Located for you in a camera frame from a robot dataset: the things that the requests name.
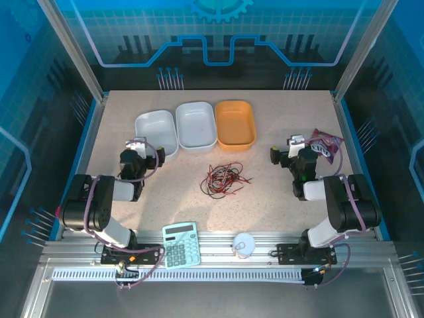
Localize thin red cable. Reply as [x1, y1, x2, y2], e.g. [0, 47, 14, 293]
[205, 162, 246, 196]
[205, 161, 253, 196]

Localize thin black cable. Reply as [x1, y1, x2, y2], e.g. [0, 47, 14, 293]
[199, 162, 244, 200]

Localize white plastic bin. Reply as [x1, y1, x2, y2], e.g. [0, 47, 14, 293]
[174, 101, 217, 154]
[134, 109, 180, 163]

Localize purple candy bag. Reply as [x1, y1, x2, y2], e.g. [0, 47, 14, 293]
[309, 128, 345, 166]

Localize orange plastic bin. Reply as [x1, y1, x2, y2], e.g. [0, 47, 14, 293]
[214, 100, 257, 153]

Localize light blue calculator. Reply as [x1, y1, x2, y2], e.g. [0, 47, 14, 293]
[161, 221, 201, 270]

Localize white tin can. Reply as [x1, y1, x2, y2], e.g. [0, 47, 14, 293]
[231, 232, 256, 261]

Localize black electronics board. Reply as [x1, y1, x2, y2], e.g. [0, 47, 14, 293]
[303, 266, 325, 290]
[114, 263, 140, 291]

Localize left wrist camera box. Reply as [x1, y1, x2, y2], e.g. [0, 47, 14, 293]
[125, 136, 148, 159]

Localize aluminium side rail blue edge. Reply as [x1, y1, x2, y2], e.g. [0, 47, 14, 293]
[54, 94, 109, 241]
[331, 92, 382, 241]

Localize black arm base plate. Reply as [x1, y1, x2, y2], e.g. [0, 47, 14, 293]
[276, 243, 338, 266]
[100, 243, 164, 266]

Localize aluminium table rail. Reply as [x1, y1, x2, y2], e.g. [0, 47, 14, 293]
[39, 230, 398, 269]

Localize white slotted cable duct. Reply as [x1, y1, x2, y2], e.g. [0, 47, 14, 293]
[52, 268, 305, 283]

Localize aluminium frame post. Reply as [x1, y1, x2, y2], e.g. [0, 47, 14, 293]
[36, 0, 109, 102]
[333, 0, 390, 102]

